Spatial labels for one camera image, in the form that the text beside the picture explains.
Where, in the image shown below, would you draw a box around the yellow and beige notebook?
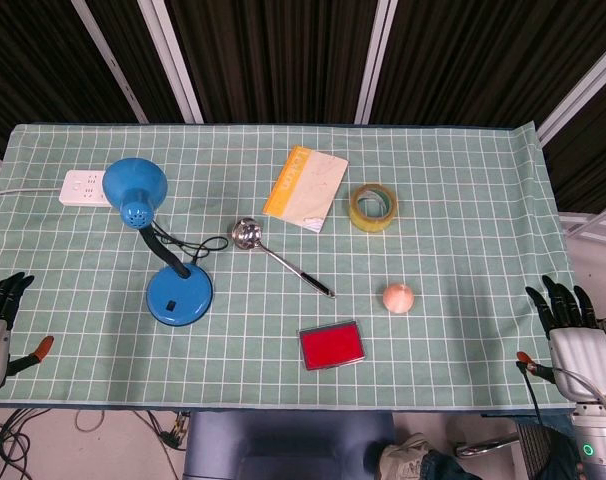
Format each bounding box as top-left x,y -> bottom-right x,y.
261,145 -> 350,234

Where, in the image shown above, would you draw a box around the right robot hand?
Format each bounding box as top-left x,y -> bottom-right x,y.
515,275 -> 606,406

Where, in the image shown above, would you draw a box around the white power strip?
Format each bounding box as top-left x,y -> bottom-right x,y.
58,169 -> 111,208

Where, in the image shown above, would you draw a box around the person's shoe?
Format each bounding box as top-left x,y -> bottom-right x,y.
363,432 -> 464,480

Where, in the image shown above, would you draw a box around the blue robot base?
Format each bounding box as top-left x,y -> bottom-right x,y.
182,410 -> 397,480

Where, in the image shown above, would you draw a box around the metal ladle with black handle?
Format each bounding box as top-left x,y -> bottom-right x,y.
231,217 -> 337,300

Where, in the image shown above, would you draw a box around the green checkered tablecloth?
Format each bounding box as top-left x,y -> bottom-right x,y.
0,119 -> 580,413

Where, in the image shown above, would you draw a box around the pink ball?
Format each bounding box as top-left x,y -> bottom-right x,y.
382,283 -> 415,315

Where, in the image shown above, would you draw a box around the red ink stamp pad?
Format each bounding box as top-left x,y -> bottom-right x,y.
297,320 -> 367,372

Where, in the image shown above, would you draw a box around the black cable at right hand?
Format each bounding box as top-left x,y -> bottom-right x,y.
515,360 -> 549,429

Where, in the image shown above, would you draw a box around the white power strip cable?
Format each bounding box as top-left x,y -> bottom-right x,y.
0,186 -> 64,217

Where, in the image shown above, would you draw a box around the tangled floor cables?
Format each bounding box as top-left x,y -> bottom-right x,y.
0,407 -> 189,480

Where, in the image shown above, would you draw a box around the blue desk lamp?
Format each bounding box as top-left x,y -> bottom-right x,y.
102,157 -> 215,328

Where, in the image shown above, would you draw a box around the black hair dryer power cord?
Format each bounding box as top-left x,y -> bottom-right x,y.
151,221 -> 230,264

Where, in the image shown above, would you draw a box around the clear packing tape roll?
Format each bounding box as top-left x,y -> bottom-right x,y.
348,183 -> 399,234

